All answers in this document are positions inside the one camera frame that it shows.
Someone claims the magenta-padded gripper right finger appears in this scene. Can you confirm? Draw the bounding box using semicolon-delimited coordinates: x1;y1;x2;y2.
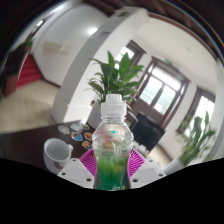
128;148;167;190

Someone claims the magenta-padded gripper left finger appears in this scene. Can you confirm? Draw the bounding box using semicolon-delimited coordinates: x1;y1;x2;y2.
57;148;100;190

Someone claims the clear bottle with green drink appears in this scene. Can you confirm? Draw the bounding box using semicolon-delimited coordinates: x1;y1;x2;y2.
91;93;135;192

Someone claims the white mug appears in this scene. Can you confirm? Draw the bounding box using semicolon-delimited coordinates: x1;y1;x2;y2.
43;137;74;174

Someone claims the black chair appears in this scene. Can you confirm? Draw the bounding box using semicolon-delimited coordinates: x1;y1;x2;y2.
129;111;166;152

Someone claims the potted plant in white pot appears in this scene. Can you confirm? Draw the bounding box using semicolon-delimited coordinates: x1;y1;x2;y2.
87;50;145;129
163;111;218;176

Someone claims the brown wooden glazed door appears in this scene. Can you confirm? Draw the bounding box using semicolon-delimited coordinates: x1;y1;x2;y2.
128;56;191;129

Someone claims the brown framed window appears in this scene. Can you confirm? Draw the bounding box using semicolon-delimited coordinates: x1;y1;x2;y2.
176;87;217;134
114;39;147;73

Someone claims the red carpeted staircase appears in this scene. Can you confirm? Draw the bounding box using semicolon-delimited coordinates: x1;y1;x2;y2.
15;53;44;88

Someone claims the white wall radiator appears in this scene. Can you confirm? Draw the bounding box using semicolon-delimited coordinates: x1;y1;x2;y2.
42;40;73;56

